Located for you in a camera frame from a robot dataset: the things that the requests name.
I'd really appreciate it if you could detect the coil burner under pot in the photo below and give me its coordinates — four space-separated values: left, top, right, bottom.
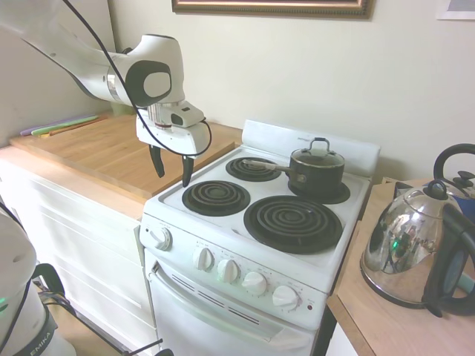
287 177 352 205

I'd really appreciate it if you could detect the large coil burner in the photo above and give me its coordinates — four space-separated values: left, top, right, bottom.
243 195 344 256

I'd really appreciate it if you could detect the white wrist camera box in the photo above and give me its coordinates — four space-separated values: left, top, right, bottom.
169 105 206 130

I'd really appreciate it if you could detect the chrome electric kettle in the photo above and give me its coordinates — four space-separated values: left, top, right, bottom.
360 179 475 318

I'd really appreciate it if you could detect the orange utensil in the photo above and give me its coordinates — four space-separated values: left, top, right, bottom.
39 114 110 139

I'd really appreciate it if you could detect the white stove knob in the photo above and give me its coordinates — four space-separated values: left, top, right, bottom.
271 284 301 311
191 246 217 271
241 271 269 297
148 226 174 251
216 258 241 285

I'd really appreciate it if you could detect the small coil burner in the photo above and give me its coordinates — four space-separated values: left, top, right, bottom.
181 180 251 218
225 156 284 183

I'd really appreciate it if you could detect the green utensil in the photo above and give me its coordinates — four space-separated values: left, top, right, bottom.
31 116 99 136

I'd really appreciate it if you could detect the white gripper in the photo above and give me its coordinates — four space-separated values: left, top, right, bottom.
135 114 211 188

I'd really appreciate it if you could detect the wooden cutting board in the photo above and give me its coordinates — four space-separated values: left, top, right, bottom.
10 113 236 198

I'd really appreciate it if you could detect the purple utensil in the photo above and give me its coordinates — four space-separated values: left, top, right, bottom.
19 114 99 136

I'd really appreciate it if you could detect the white kitchen cabinet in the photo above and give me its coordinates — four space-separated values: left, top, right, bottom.
0 146 157 353

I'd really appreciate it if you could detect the blue kettle with black handle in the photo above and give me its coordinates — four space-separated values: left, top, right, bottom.
433 143 475 214

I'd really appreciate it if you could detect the white electric stove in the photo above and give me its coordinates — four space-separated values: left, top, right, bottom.
140 118 381 356

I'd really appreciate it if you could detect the white oven door handle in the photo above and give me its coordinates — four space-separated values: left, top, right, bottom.
149 261 317 344

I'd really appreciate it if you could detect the black saucepan with handle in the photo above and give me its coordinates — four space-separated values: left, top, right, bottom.
243 148 346 198

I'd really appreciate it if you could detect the gold framed picture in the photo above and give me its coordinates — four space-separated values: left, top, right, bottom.
171 0 378 21

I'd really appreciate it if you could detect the glass pot lid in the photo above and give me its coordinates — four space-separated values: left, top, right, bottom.
290 137 346 168

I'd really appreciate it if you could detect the white framed picture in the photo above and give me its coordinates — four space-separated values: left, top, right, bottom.
436 0 475 21

